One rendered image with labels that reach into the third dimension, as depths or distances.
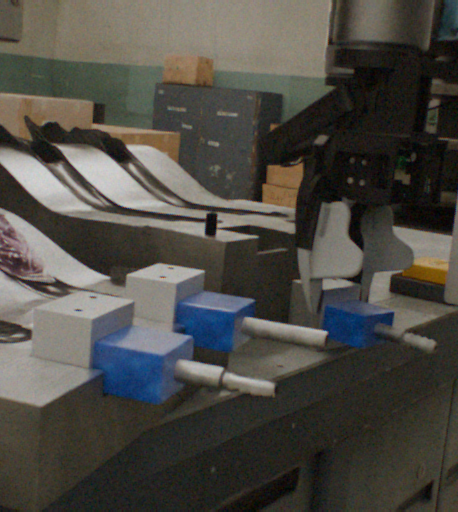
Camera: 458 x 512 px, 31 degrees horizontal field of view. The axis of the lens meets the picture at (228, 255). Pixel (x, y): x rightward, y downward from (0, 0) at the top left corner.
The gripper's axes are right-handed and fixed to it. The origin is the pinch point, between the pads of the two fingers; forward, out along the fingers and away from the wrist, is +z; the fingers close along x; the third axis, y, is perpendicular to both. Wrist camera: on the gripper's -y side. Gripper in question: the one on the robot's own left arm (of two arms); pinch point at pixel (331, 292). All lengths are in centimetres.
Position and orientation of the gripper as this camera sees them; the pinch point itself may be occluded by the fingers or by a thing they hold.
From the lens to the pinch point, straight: 71.8
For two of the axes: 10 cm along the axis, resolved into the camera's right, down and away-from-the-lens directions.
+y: 6.9, 1.9, -7.0
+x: 7.2, -0.6, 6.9
